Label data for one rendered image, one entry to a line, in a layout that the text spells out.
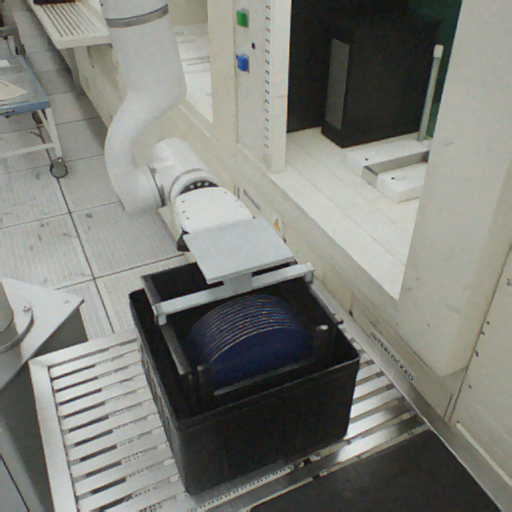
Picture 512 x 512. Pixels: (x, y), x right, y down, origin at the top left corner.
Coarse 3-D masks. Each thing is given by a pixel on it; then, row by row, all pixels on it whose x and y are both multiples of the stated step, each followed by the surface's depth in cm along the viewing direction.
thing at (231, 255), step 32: (256, 224) 74; (224, 256) 68; (256, 256) 68; (288, 256) 69; (160, 288) 83; (192, 288) 85; (224, 288) 75; (256, 288) 76; (288, 288) 85; (160, 320) 72; (192, 320) 90; (320, 320) 77; (160, 352) 85; (320, 352) 75; (192, 384) 68; (256, 384) 74; (192, 416) 73
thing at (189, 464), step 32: (352, 352) 77; (160, 384) 72; (288, 384) 71; (320, 384) 74; (352, 384) 78; (160, 416) 84; (224, 416) 69; (256, 416) 72; (288, 416) 75; (320, 416) 79; (192, 448) 70; (224, 448) 73; (256, 448) 77; (288, 448) 80; (192, 480) 75; (224, 480) 78
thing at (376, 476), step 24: (432, 432) 74; (384, 456) 71; (408, 456) 71; (432, 456) 71; (312, 480) 68; (336, 480) 68; (360, 480) 68; (384, 480) 68; (408, 480) 68; (432, 480) 68; (456, 480) 68; (264, 504) 65; (288, 504) 65; (312, 504) 65; (336, 504) 65; (360, 504) 65; (384, 504) 65; (408, 504) 65; (432, 504) 65; (456, 504) 65; (480, 504) 65
